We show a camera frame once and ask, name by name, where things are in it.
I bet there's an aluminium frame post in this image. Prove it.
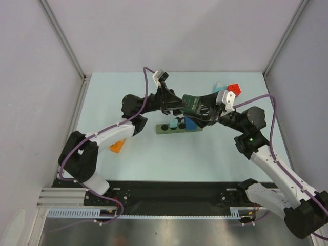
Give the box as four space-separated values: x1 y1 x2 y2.
262 0 311 79
37 0 87 81

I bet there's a left aluminium frame post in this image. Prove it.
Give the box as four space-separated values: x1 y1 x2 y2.
37 0 87 81

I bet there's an orange power strip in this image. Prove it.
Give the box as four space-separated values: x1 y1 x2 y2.
109 139 126 153

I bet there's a dark green cube socket adapter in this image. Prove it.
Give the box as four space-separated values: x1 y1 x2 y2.
180 94 201 114

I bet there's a teal mountain-shaped power strip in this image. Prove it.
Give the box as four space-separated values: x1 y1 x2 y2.
213 82 227 93

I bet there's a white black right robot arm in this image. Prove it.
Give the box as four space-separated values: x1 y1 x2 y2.
184 90 327 239

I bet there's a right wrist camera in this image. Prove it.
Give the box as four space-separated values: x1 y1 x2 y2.
216 90 236 115

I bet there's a white cable duct rail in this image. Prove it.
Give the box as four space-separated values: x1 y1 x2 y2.
47 208 255 220

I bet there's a right aluminium frame post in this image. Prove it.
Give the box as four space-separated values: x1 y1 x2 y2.
262 0 311 79

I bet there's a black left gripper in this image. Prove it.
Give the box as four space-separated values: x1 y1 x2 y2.
138 82 193 117

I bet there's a red cube socket adapter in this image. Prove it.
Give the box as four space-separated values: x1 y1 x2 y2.
226 84 241 97

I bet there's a green power strip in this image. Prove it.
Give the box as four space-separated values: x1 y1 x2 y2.
155 123 203 135

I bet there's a light blue plug charger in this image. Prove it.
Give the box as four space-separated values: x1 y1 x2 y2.
169 118 178 128

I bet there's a blue cube socket adapter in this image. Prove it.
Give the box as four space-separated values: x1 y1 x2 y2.
184 117 201 132

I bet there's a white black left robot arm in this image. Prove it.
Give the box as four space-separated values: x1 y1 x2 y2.
58 82 188 205

